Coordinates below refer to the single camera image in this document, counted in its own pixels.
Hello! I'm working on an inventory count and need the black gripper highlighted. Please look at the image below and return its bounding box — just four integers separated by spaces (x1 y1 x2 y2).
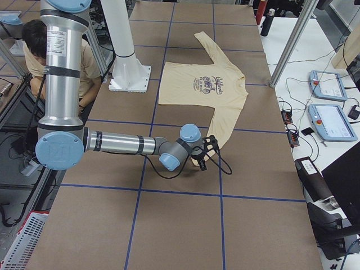
191 136 218 171

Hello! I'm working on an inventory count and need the cream long sleeve shirt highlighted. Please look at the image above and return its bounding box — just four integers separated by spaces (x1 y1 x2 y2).
158 31 248 148

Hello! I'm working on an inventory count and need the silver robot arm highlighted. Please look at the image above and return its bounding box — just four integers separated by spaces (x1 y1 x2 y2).
35 1 218 171

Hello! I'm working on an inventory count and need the brown paper table cover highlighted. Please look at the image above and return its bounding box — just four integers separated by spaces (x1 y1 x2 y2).
27 1 322 269

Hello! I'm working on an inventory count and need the lower teach pendant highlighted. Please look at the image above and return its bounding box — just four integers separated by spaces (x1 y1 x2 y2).
308 104 358 142

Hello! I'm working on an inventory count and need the teach pendant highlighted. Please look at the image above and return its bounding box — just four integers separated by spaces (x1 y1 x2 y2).
308 104 358 142
309 70 348 102

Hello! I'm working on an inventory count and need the black monitor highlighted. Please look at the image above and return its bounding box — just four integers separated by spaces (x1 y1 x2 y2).
322 143 360 224

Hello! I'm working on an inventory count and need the upper teach pendant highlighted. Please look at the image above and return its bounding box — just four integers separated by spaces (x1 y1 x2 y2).
309 70 348 102

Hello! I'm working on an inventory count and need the black water bottle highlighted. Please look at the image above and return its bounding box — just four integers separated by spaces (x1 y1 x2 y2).
260 8 275 37

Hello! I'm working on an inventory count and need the red bottle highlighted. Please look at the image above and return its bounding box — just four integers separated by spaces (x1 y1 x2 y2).
256 0 267 18

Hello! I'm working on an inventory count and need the white plastic basket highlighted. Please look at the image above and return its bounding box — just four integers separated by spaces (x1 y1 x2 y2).
1 211 49 269

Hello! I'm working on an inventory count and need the seated person in beige shirt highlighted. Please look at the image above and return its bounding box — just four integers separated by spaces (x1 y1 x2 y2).
22 19 102 116

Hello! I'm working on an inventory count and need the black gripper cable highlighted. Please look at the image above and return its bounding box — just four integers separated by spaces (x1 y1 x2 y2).
145 140 233 178

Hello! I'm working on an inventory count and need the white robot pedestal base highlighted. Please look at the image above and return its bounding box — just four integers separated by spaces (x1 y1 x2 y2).
101 1 151 93

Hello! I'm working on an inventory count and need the aluminium frame post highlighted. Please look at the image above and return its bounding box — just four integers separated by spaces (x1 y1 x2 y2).
269 0 319 88

